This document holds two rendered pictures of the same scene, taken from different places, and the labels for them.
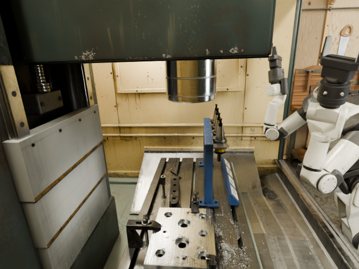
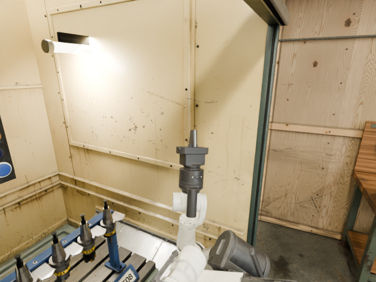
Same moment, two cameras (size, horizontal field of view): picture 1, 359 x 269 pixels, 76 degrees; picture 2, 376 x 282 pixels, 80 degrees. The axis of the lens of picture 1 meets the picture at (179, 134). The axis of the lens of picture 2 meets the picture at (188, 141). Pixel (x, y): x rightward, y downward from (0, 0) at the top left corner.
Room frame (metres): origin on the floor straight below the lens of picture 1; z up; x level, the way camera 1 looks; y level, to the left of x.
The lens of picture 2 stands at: (0.73, -0.85, 1.85)
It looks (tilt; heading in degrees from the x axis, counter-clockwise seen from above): 18 degrees down; 22
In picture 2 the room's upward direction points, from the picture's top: straight up
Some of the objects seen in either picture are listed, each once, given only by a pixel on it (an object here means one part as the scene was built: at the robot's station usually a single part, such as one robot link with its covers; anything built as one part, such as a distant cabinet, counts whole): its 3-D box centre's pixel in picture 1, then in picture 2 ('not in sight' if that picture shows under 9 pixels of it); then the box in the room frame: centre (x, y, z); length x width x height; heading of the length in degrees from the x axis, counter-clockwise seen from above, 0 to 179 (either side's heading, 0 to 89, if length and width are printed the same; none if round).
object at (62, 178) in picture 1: (76, 182); not in sight; (0.78, 0.40, 1.16); 0.48 x 0.05 x 0.51; 174
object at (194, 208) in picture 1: (195, 206); not in sight; (0.86, -0.06, 0.97); 0.13 x 0.03 x 0.15; 174
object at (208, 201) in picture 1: (208, 177); not in sight; (0.98, -0.13, 1.05); 0.10 x 0.05 x 0.30; 84
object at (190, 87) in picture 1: (190, 79); not in sight; (0.74, -0.04, 1.54); 0.16 x 0.16 x 0.12
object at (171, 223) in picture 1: (182, 237); not in sight; (0.69, 0.00, 0.97); 0.29 x 0.23 x 0.05; 174
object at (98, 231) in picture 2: not in sight; (98, 231); (1.30, -0.22, 1.21); 0.07 x 0.05 x 0.01; 84
